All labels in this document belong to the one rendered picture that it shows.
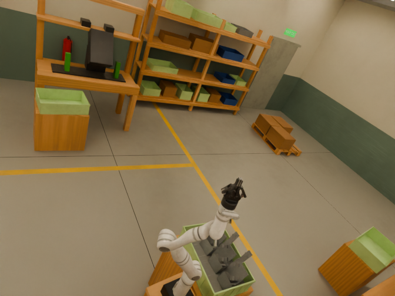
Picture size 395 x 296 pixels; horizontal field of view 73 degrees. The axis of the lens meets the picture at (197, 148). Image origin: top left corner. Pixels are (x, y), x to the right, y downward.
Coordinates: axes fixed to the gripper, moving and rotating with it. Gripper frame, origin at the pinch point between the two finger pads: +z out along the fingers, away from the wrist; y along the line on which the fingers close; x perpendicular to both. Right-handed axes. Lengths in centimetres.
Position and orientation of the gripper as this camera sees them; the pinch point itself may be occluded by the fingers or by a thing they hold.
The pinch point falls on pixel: (238, 181)
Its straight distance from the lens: 123.4
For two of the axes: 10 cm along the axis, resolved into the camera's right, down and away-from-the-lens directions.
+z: 2.9, -8.4, -4.7
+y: 9.5, 2.1, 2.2
